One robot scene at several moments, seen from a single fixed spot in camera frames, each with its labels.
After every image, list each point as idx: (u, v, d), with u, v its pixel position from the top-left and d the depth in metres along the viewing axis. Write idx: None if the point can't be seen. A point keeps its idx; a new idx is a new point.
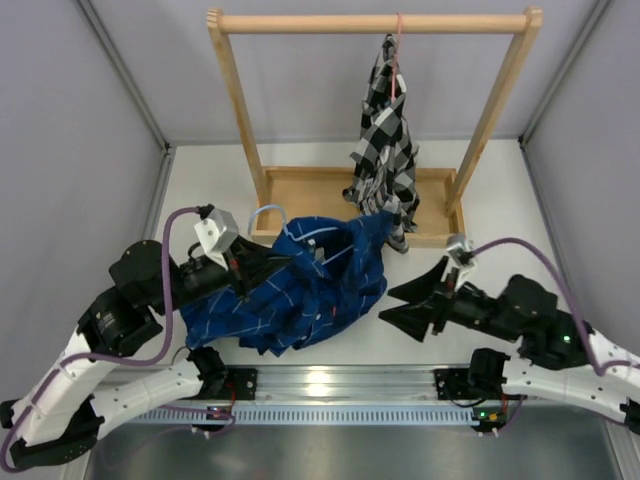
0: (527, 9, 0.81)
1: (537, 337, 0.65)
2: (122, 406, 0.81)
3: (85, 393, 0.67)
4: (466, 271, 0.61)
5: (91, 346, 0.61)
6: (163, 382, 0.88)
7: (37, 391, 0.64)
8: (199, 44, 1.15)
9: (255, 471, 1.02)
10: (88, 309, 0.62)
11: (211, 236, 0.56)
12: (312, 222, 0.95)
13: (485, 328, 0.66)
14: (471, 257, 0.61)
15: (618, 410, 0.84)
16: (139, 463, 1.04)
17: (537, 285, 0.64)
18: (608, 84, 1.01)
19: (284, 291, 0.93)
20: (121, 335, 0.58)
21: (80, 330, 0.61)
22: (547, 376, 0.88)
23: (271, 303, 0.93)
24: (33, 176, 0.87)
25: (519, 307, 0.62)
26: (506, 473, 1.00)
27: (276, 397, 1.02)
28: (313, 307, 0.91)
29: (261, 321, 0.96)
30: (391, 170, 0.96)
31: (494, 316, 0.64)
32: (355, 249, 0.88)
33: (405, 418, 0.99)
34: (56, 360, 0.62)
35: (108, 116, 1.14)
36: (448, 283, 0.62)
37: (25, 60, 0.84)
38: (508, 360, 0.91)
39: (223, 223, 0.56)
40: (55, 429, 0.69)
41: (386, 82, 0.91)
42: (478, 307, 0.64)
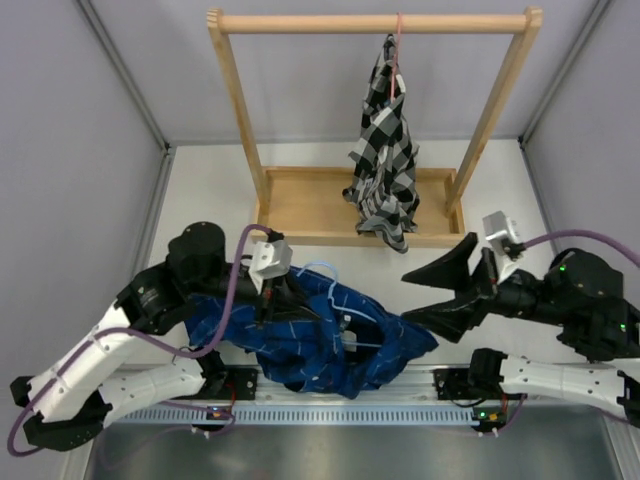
0: (527, 9, 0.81)
1: (592, 321, 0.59)
2: (129, 396, 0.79)
3: (111, 370, 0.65)
4: (514, 263, 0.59)
5: (130, 321, 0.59)
6: (169, 375, 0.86)
7: (64, 363, 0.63)
8: (200, 44, 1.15)
9: (255, 472, 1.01)
10: (129, 284, 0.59)
11: (263, 264, 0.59)
12: (359, 302, 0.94)
13: (530, 315, 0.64)
14: (521, 252, 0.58)
15: (617, 404, 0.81)
16: (138, 463, 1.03)
17: (600, 266, 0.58)
18: (609, 84, 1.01)
19: (298, 341, 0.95)
20: (164, 311, 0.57)
21: (120, 302, 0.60)
22: (546, 373, 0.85)
23: (281, 339, 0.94)
24: (32, 175, 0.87)
25: (583, 286, 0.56)
26: (508, 473, 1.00)
27: (276, 397, 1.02)
28: (313, 370, 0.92)
29: (264, 347, 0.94)
30: (390, 170, 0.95)
31: (541, 302, 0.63)
32: (378, 355, 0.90)
33: (405, 418, 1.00)
34: (90, 331, 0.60)
35: (109, 116, 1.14)
36: (491, 279, 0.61)
37: (25, 60, 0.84)
38: (505, 358, 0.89)
39: (277, 258, 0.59)
40: (74, 406, 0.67)
41: (386, 82, 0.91)
42: (523, 295, 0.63)
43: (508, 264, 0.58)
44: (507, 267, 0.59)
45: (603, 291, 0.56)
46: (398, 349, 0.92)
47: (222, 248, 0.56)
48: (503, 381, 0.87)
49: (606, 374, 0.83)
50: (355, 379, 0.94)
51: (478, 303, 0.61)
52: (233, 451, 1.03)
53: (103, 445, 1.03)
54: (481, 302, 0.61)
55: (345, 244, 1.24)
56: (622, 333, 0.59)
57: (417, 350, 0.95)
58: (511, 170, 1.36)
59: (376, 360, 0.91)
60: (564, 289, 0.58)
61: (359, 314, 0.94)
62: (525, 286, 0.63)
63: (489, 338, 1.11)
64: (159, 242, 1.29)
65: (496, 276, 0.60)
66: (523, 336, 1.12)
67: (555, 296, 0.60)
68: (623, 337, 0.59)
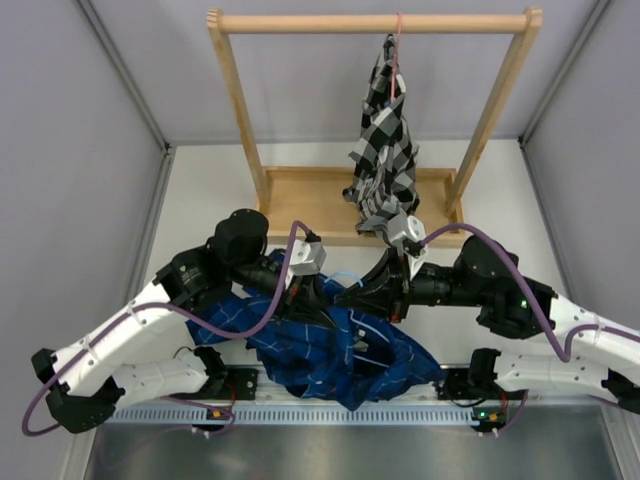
0: (527, 9, 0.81)
1: (496, 301, 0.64)
2: (140, 384, 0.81)
3: (140, 346, 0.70)
4: (419, 258, 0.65)
5: (169, 297, 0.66)
6: (175, 369, 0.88)
7: (98, 335, 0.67)
8: (200, 44, 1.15)
9: (254, 472, 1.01)
10: (170, 262, 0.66)
11: (299, 259, 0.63)
12: (375, 321, 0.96)
13: (448, 300, 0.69)
14: (421, 248, 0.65)
15: (602, 387, 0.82)
16: (138, 462, 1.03)
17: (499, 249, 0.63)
18: (609, 83, 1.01)
19: (310, 344, 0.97)
20: (204, 288, 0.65)
21: (160, 279, 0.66)
22: (535, 365, 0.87)
23: (294, 340, 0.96)
24: (32, 174, 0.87)
25: (477, 268, 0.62)
26: (509, 473, 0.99)
27: (276, 397, 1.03)
28: (319, 375, 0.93)
29: (275, 345, 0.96)
30: (390, 170, 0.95)
31: (456, 286, 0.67)
32: (386, 372, 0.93)
33: (404, 418, 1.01)
34: (129, 304, 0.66)
35: (109, 116, 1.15)
36: (401, 259, 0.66)
37: (24, 60, 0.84)
38: (499, 356, 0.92)
39: (313, 257, 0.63)
40: (96, 383, 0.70)
41: (386, 82, 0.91)
42: (438, 282, 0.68)
43: (414, 261, 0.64)
44: (414, 263, 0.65)
45: (496, 273, 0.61)
46: (406, 371, 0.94)
47: (262, 235, 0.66)
48: (497, 377, 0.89)
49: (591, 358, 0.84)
50: (358, 393, 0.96)
51: (393, 281, 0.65)
52: (233, 451, 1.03)
53: (103, 445, 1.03)
54: (394, 280, 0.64)
55: (345, 244, 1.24)
56: (526, 310, 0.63)
57: (421, 376, 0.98)
58: (512, 170, 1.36)
59: (383, 378, 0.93)
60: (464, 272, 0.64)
61: (374, 331, 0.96)
62: (438, 275, 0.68)
63: (489, 338, 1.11)
64: (159, 241, 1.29)
65: (406, 261, 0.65)
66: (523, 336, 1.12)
67: (462, 280, 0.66)
68: (527, 313, 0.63)
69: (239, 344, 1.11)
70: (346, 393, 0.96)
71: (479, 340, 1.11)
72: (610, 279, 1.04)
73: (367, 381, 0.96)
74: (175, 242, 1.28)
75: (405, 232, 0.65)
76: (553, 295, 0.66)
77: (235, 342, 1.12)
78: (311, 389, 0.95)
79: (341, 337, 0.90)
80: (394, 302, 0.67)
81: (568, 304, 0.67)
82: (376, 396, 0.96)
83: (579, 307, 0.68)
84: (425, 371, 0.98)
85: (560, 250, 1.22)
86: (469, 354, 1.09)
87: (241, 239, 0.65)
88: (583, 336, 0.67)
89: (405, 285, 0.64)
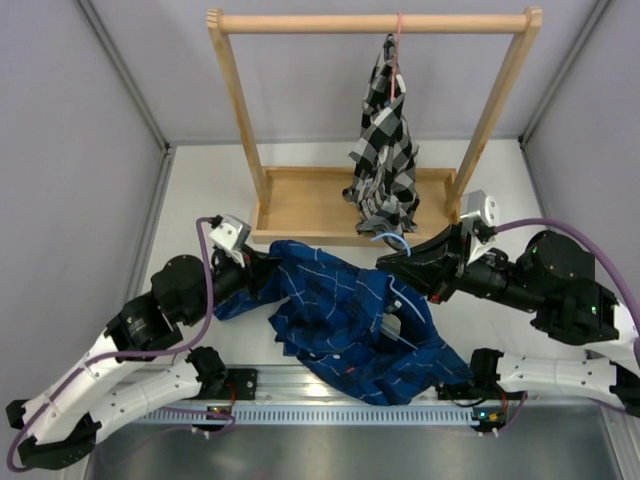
0: (527, 9, 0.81)
1: (565, 303, 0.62)
2: (120, 411, 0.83)
3: (104, 393, 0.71)
4: (487, 245, 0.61)
5: (119, 348, 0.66)
6: (163, 384, 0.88)
7: (58, 389, 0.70)
8: (200, 44, 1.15)
9: (255, 472, 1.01)
10: (118, 314, 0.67)
11: (233, 234, 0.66)
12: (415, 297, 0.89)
13: (502, 296, 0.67)
14: (492, 235, 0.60)
15: (610, 392, 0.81)
16: (139, 462, 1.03)
17: (573, 249, 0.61)
18: (610, 83, 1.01)
19: (335, 302, 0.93)
20: (150, 339, 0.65)
21: (110, 331, 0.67)
22: (540, 368, 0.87)
23: (322, 294, 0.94)
24: (34, 174, 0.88)
25: (553, 269, 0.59)
26: (508, 473, 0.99)
27: (276, 397, 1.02)
28: (340, 342, 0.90)
29: (301, 293, 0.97)
30: (390, 170, 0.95)
31: (516, 284, 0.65)
32: (415, 352, 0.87)
33: (405, 418, 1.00)
34: (82, 359, 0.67)
35: (108, 115, 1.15)
36: (462, 240, 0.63)
37: (25, 60, 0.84)
38: (502, 357, 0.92)
39: (238, 223, 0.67)
40: (66, 428, 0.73)
41: (387, 82, 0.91)
42: (496, 276, 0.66)
43: (478, 246, 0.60)
44: (476, 249, 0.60)
45: (573, 274, 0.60)
46: (435, 358, 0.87)
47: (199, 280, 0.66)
48: (499, 378, 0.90)
49: (599, 364, 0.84)
50: (379, 366, 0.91)
51: (446, 260, 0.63)
52: (233, 451, 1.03)
53: (103, 445, 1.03)
54: (449, 258, 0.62)
55: (345, 244, 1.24)
56: (593, 315, 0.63)
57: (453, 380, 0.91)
58: (513, 169, 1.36)
59: (410, 357, 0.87)
60: (536, 272, 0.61)
61: (410, 307, 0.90)
62: (497, 266, 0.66)
63: (489, 337, 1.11)
64: (159, 241, 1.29)
65: (468, 240, 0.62)
66: (523, 334, 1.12)
67: (526, 280, 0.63)
68: (594, 318, 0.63)
69: (241, 343, 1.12)
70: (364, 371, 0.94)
71: (480, 339, 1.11)
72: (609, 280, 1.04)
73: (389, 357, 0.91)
74: (174, 242, 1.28)
75: (481, 213, 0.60)
76: (616, 302, 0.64)
77: (235, 342, 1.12)
78: (327, 359, 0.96)
79: (368, 300, 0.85)
80: (439, 283, 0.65)
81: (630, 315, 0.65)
82: (398, 377, 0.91)
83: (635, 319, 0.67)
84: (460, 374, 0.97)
85: None
86: (469, 354, 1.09)
87: (177, 290, 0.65)
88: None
89: (459, 268, 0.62)
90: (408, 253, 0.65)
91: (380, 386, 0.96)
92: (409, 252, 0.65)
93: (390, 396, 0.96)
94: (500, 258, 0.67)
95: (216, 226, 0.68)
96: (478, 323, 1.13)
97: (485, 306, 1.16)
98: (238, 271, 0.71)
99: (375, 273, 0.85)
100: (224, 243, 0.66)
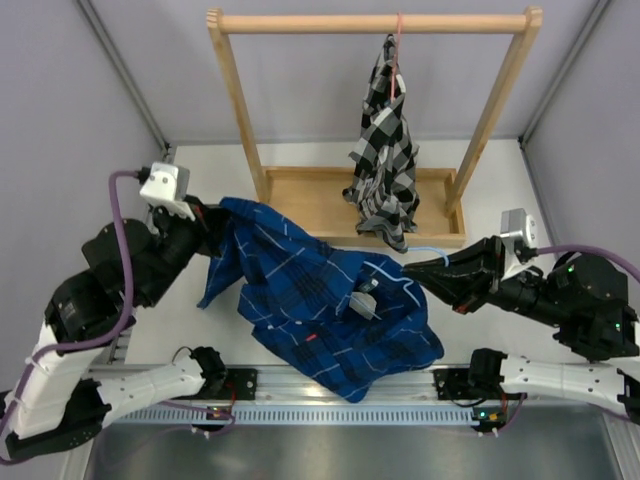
0: (527, 9, 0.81)
1: (595, 322, 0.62)
2: (129, 395, 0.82)
3: (68, 384, 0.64)
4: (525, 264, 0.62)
5: (59, 339, 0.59)
6: (167, 377, 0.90)
7: (17, 388, 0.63)
8: (200, 45, 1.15)
9: (255, 472, 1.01)
10: (52, 300, 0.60)
11: (168, 181, 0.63)
12: (395, 269, 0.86)
13: (529, 312, 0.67)
14: (533, 256, 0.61)
15: (616, 401, 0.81)
16: (140, 462, 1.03)
17: (606, 265, 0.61)
18: (610, 83, 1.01)
19: (284, 265, 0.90)
20: (86, 325, 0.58)
21: (48, 321, 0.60)
22: (545, 372, 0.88)
23: (271, 254, 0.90)
24: (33, 174, 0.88)
25: (590, 289, 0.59)
26: (508, 473, 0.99)
27: (276, 397, 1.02)
28: (298, 313, 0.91)
29: (244, 247, 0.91)
30: (390, 170, 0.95)
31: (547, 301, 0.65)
32: (402, 326, 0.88)
33: (405, 418, 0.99)
34: (28, 356, 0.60)
35: (108, 114, 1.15)
36: (497, 255, 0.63)
37: (24, 61, 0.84)
38: (505, 358, 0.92)
39: (171, 168, 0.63)
40: (48, 421, 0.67)
41: (386, 82, 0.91)
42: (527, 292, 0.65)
43: (516, 265, 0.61)
44: (514, 267, 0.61)
45: (610, 294, 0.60)
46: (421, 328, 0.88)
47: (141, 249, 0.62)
48: (503, 379, 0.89)
49: (607, 373, 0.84)
50: (370, 336, 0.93)
51: (480, 275, 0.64)
52: (233, 451, 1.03)
53: (103, 445, 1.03)
54: (483, 274, 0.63)
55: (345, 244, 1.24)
56: (618, 332, 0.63)
57: (424, 362, 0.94)
58: (513, 170, 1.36)
59: (401, 327, 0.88)
60: (572, 290, 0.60)
61: (385, 283, 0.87)
62: (528, 281, 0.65)
63: (489, 338, 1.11)
64: None
65: (502, 254, 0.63)
66: (523, 335, 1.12)
67: (558, 296, 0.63)
68: (618, 336, 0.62)
69: (241, 343, 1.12)
70: (329, 339, 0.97)
71: (480, 340, 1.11)
72: None
73: (379, 326, 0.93)
74: None
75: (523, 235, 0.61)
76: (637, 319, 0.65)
77: (236, 342, 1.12)
78: (288, 326, 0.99)
79: (336, 280, 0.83)
80: (468, 295, 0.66)
81: None
82: (378, 348, 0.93)
83: None
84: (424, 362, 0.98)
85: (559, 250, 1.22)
86: (469, 355, 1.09)
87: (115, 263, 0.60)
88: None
89: (492, 284, 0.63)
90: (444, 263, 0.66)
91: (338, 359, 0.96)
92: (446, 262, 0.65)
93: (350, 371, 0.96)
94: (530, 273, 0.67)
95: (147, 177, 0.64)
96: (478, 324, 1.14)
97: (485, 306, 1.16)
98: (189, 232, 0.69)
99: (349, 256, 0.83)
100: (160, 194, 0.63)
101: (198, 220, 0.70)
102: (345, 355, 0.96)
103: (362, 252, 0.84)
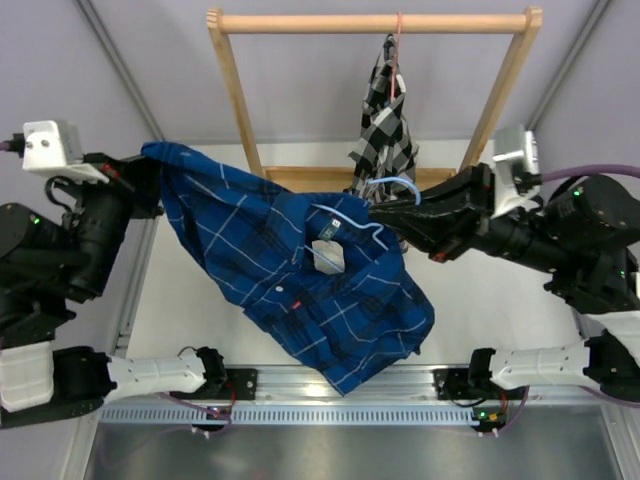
0: (527, 10, 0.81)
1: (600, 262, 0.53)
2: (135, 379, 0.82)
3: (35, 365, 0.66)
4: (526, 196, 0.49)
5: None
6: (172, 369, 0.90)
7: None
8: (200, 44, 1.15)
9: (255, 472, 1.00)
10: None
11: (51, 141, 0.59)
12: (357, 206, 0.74)
13: (521, 257, 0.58)
14: (536, 185, 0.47)
15: (584, 375, 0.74)
16: (138, 462, 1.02)
17: (618, 191, 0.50)
18: (610, 83, 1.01)
19: (234, 212, 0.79)
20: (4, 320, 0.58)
21: None
22: (525, 360, 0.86)
23: (213, 204, 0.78)
24: None
25: (602, 215, 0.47)
26: (509, 473, 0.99)
27: (276, 397, 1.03)
28: (266, 266, 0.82)
29: (184, 199, 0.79)
30: (390, 170, 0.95)
31: (540, 240, 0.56)
32: (371, 268, 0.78)
33: (405, 418, 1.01)
34: None
35: (107, 114, 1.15)
36: (486, 187, 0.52)
37: (25, 61, 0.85)
38: (494, 353, 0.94)
39: (49, 126, 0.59)
40: (36, 396, 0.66)
41: (387, 82, 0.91)
42: (520, 231, 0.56)
43: (510, 198, 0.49)
44: (510, 201, 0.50)
45: (624, 222, 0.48)
46: (398, 272, 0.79)
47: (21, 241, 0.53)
48: (492, 375, 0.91)
49: (575, 347, 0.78)
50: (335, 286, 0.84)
51: (465, 213, 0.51)
52: (233, 451, 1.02)
53: (103, 446, 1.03)
54: (470, 212, 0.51)
55: None
56: (621, 278, 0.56)
57: (410, 321, 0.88)
58: None
59: (368, 270, 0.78)
60: (580, 219, 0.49)
61: (349, 225, 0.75)
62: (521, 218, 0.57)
63: (489, 338, 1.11)
64: (160, 242, 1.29)
65: (492, 185, 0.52)
66: (523, 335, 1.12)
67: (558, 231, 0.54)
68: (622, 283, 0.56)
69: (241, 344, 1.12)
70: (314, 307, 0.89)
71: (480, 339, 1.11)
72: None
73: (347, 273, 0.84)
74: (174, 242, 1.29)
75: (525, 153, 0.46)
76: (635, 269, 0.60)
77: (236, 341, 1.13)
78: (270, 296, 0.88)
79: (284, 229, 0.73)
80: (449, 240, 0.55)
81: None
82: (353, 301, 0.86)
83: None
84: (411, 342, 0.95)
85: None
86: (469, 354, 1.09)
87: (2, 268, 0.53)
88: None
89: (481, 224, 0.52)
90: (417, 201, 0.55)
91: (325, 330, 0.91)
92: (417, 201, 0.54)
93: (334, 343, 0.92)
94: (525, 213, 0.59)
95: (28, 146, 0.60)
96: (478, 324, 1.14)
97: (486, 306, 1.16)
98: (109, 204, 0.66)
99: (293, 199, 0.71)
100: (46, 160, 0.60)
101: (114, 180, 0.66)
102: (328, 324, 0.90)
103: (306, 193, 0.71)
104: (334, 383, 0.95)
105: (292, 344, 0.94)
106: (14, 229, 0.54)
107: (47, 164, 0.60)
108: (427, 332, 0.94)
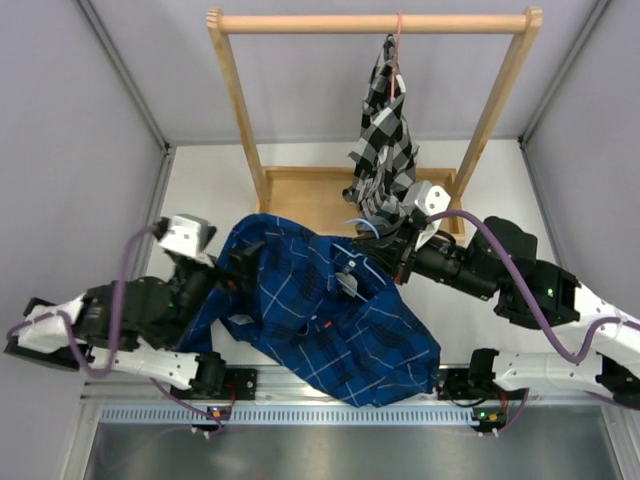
0: (527, 9, 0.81)
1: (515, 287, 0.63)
2: (115, 361, 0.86)
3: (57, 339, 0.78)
4: (426, 233, 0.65)
5: (76, 321, 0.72)
6: (161, 363, 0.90)
7: (43, 312, 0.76)
8: (200, 45, 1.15)
9: (254, 472, 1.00)
10: (88, 293, 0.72)
11: (190, 237, 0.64)
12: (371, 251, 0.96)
13: (454, 282, 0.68)
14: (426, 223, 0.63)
15: (596, 383, 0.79)
16: (138, 463, 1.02)
17: (512, 229, 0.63)
18: (610, 83, 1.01)
19: (290, 275, 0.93)
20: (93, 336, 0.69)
21: (83, 299, 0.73)
22: (532, 362, 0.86)
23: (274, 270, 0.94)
24: (34, 174, 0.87)
25: (491, 253, 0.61)
26: (509, 473, 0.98)
27: (276, 397, 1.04)
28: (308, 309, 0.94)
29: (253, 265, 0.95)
30: (390, 170, 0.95)
31: (465, 269, 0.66)
32: (374, 300, 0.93)
33: (405, 418, 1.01)
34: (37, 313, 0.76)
35: (108, 115, 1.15)
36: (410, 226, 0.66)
37: (24, 62, 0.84)
38: (497, 354, 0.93)
39: (192, 223, 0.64)
40: (43, 346, 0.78)
41: (386, 82, 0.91)
42: (447, 260, 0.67)
43: (422, 233, 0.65)
44: (421, 236, 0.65)
45: (512, 254, 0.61)
46: (397, 302, 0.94)
47: (145, 321, 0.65)
48: (495, 375, 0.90)
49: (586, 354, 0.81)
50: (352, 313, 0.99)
51: (396, 245, 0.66)
52: (233, 451, 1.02)
53: (103, 446, 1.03)
54: (398, 244, 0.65)
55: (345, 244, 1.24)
56: (550, 298, 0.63)
57: (418, 350, 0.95)
58: (513, 170, 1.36)
59: (370, 302, 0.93)
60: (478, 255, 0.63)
61: (364, 268, 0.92)
62: (450, 252, 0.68)
63: (489, 338, 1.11)
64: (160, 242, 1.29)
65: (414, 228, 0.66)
66: (522, 335, 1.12)
67: (475, 265, 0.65)
68: (552, 302, 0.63)
69: (241, 344, 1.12)
70: (341, 327, 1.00)
71: (480, 339, 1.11)
72: (609, 280, 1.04)
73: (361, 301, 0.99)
74: None
75: (418, 203, 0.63)
76: (577, 285, 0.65)
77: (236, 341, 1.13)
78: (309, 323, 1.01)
79: (320, 264, 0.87)
80: (397, 264, 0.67)
81: (592, 295, 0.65)
82: (364, 328, 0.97)
83: (600, 300, 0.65)
84: (424, 376, 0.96)
85: (560, 250, 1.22)
86: (469, 354, 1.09)
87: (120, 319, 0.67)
88: (604, 330, 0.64)
89: (405, 253, 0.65)
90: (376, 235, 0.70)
91: (350, 347, 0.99)
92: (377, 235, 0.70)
93: (359, 357, 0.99)
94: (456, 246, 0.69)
95: (164, 229, 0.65)
96: (478, 323, 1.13)
97: (485, 306, 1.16)
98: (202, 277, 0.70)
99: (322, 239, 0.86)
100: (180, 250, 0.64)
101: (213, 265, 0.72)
102: (351, 343, 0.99)
103: (330, 235, 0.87)
104: (351, 395, 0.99)
105: (317, 360, 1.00)
106: (148, 307, 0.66)
107: (181, 251, 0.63)
108: (436, 367, 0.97)
